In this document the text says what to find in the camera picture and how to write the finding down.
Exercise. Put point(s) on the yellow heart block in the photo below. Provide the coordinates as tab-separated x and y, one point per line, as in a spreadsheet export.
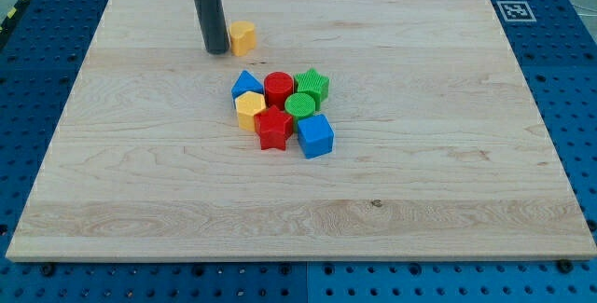
243	37

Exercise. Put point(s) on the yellow hexagon block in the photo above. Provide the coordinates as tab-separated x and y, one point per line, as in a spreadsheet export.
247	106

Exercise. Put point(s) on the red cylinder block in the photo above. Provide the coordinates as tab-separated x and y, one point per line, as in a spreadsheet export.
278	87

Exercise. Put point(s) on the green star block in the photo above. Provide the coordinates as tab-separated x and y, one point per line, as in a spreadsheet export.
313	84

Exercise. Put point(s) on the red star block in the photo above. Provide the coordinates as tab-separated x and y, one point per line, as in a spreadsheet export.
273	127

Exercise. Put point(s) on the blue triangle block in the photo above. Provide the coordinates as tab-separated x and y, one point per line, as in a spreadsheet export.
245	82

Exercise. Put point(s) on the blue cube block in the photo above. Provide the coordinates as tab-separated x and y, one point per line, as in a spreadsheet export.
315	136

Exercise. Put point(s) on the yellow black hazard tape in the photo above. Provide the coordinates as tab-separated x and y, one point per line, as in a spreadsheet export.
13	16

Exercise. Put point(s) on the green cylinder block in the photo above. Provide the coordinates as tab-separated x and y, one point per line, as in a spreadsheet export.
299	106

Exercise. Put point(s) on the white fiducial marker tag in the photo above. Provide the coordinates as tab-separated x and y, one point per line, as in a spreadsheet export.
516	11

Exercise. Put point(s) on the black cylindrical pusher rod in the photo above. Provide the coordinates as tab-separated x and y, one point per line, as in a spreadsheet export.
213	25

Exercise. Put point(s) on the light wooden board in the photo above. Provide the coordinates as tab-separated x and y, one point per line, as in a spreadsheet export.
440	153

